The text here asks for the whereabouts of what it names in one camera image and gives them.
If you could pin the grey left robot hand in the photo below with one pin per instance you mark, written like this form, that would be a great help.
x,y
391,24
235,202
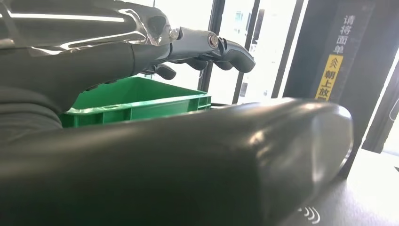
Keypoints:
x,y
187,162

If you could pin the black inbound scanner machine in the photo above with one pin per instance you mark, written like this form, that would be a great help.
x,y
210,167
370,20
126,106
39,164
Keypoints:
x,y
311,46

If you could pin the green plastic crate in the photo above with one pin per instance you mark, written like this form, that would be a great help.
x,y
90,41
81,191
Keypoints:
x,y
134,103

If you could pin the yellow warning sticker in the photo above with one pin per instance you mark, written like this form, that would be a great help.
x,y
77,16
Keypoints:
x,y
329,78

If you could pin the black window frame post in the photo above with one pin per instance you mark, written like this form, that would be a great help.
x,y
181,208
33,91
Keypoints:
x,y
249,31
214,31
288,46

